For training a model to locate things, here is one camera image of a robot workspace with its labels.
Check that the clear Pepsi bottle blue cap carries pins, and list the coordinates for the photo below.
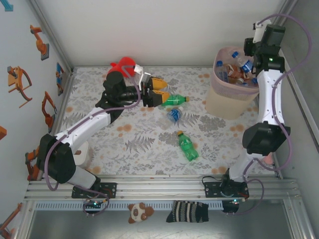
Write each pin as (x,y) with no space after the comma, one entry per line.
(248,66)

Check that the green plastic bottle yellow cap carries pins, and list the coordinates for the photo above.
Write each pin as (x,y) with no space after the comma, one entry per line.
(188,148)
(177,100)

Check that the clear bottle large blue label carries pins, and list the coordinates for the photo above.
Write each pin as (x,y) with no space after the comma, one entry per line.
(174,115)

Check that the bottle with brown label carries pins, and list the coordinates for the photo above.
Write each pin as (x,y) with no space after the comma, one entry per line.
(231,71)

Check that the tall clear bottle blue label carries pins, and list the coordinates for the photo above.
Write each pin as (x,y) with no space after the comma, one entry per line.
(223,75)

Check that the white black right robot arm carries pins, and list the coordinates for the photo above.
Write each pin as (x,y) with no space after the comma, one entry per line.
(270,99)

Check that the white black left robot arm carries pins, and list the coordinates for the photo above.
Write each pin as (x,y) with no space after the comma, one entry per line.
(62,164)

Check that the pink bin liner bag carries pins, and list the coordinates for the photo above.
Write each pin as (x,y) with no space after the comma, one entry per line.
(236,90)

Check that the beige plastic waste bin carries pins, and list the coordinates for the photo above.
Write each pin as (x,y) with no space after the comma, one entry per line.
(224,107)

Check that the red plush toy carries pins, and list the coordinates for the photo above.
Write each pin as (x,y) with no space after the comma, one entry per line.
(124,63)

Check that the white plastic box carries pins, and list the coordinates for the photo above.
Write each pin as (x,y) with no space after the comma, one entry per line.
(83,159)

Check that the pink doll red polka-dot dress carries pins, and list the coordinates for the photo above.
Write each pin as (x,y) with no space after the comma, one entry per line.
(268,160)

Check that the brown white panda plush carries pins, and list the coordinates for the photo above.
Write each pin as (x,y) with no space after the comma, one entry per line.
(137,212)

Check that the black white striped sock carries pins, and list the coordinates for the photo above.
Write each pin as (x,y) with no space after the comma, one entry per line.
(187,211)

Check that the small controller board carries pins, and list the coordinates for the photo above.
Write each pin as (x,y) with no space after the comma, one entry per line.
(94,204)
(230,207)

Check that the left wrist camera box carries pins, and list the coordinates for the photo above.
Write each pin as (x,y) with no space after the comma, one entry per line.
(145,77)

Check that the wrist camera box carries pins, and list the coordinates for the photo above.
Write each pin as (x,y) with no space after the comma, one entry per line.
(259,32)
(145,77)

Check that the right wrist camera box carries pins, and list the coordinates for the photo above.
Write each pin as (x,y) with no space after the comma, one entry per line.
(259,32)

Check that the aluminium frame post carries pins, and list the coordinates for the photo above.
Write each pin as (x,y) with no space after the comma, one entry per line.
(51,32)
(285,10)

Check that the blue orange wall sticker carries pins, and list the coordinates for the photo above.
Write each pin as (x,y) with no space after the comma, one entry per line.
(59,74)

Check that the aluminium frame rail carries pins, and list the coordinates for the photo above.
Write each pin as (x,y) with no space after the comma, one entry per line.
(162,189)

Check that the orange black claw wall sticker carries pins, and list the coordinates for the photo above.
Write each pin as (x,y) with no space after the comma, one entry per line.
(15,82)

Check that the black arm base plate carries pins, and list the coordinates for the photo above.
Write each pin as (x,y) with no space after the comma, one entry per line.
(109,190)
(211,190)

